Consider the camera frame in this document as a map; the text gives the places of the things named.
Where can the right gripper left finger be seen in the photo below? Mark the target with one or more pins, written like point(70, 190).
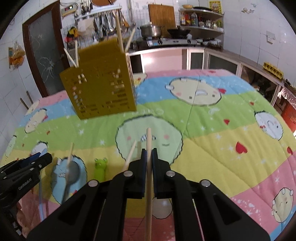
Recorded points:
point(97, 210)

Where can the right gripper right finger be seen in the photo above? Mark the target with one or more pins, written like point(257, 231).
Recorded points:
point(200, 210)

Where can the light blue spoon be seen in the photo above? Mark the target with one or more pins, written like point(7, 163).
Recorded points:
point(58, 180)

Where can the green frog handle fork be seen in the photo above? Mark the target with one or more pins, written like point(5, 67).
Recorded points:
point(100, 168)

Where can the wooden chopstick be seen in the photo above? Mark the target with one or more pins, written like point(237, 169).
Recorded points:
point(127, 45)
point(70, 154)
point(148, 211)
point(118, 30)
point(70, 58)

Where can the kitchen counter cabinets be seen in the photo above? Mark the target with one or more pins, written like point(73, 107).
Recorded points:
point(278, 91)

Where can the person's left hand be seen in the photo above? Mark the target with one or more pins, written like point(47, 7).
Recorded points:
point(21, 219)

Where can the colourful cartoon quilt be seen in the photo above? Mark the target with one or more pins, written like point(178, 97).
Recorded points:
point(208, 124)

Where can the hanging snack bag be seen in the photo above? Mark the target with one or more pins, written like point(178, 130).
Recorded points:
point(16, 55)

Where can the yellow perforated utensil holder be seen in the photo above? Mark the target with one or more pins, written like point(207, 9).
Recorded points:
point(102, 84)

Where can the dark wooden glass door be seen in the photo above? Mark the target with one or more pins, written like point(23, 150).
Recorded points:
point(44, 47)

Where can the yellow egg tray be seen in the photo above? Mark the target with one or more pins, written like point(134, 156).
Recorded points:
point(273, 70)

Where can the gas stove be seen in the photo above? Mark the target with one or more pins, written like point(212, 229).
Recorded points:
point(164, 42)

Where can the steel cooking pot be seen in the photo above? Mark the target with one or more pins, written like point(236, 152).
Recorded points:
point(150, 31)

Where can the black wok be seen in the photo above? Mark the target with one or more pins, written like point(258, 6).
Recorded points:
point(178, 33)

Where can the corner shelf with bottles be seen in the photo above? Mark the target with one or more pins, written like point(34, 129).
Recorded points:
point(200, 18)

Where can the rectangular wooden cutting board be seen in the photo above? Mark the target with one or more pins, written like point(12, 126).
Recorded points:
point(163, 16)

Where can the wall meter box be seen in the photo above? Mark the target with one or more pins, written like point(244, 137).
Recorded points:
point(68, 10)

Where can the wall utensil rack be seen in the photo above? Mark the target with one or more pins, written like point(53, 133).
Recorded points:
point(100, 19)

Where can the wall socket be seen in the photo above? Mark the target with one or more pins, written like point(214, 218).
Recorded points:
point(270, 37)

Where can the yellow wall poster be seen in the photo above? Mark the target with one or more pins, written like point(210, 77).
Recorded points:
point(216, 6)

